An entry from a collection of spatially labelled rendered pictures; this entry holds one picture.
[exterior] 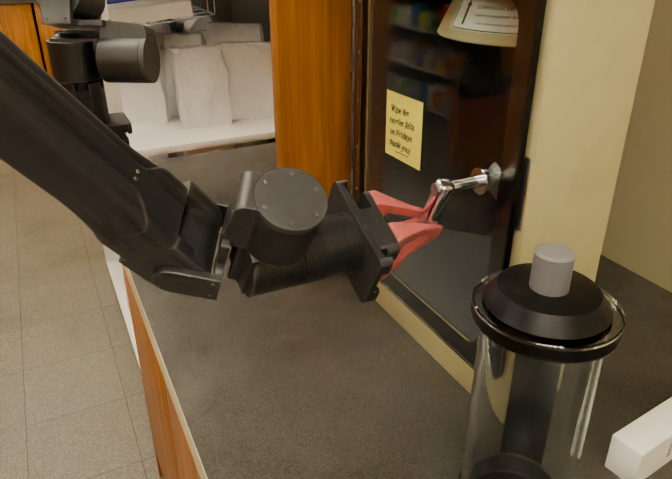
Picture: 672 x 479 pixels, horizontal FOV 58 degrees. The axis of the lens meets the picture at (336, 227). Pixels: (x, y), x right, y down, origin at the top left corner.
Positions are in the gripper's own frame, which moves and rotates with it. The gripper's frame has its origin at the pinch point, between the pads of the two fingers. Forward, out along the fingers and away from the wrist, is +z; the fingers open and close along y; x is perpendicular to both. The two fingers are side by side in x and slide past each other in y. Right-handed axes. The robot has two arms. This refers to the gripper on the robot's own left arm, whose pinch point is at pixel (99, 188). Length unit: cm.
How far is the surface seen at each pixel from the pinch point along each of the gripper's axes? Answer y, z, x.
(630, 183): 75, 5, -24
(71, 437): -16, 110, 82
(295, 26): 25.9, -20.4, -8.9
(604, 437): 41, 17, -53
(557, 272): 25, -9, -57
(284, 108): 23.9, -10.1, -8.8
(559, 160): 35, -13, -46
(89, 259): 3, 109, 200
